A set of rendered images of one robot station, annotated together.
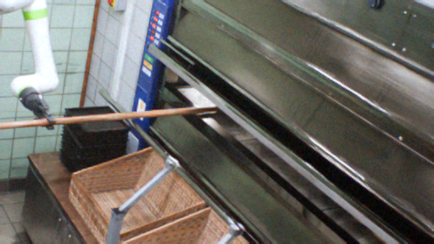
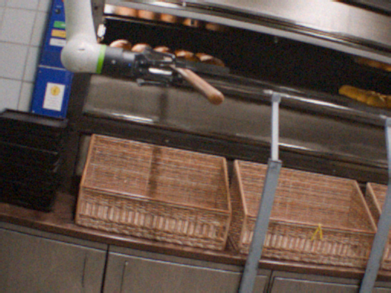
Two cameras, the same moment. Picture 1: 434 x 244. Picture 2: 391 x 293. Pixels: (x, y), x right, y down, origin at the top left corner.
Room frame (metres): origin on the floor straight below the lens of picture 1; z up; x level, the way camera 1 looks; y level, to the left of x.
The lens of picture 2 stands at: (1.28, 2.65, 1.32)
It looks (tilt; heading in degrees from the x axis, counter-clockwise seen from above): 8 degrees down; 298
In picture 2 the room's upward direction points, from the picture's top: 11 degrees clockwise
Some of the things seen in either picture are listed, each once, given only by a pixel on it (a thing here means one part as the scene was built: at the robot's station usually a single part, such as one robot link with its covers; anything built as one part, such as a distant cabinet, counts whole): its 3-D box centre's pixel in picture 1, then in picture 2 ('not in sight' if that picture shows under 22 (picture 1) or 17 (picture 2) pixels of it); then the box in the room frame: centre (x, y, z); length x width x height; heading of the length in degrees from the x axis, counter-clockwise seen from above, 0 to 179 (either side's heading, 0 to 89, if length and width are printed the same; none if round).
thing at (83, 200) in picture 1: (135, 199); (153, 189); (2.83, 0.00, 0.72); 0.56 x 0.49 x 0.28; 33
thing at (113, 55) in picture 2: (30, 98); (112, 61); (2.73, 0.57, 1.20); 0.12 x 0.06 x 0.09; 125
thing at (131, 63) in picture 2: (36, 105); (135, 65); (2.67, 0.53, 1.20); 0.09 x 0.07 x 0.08; 35
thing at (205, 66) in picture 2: not in sight; (164, 57); (3.21, -0.53, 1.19); 0.55 x 0.36 x 0.03; 35
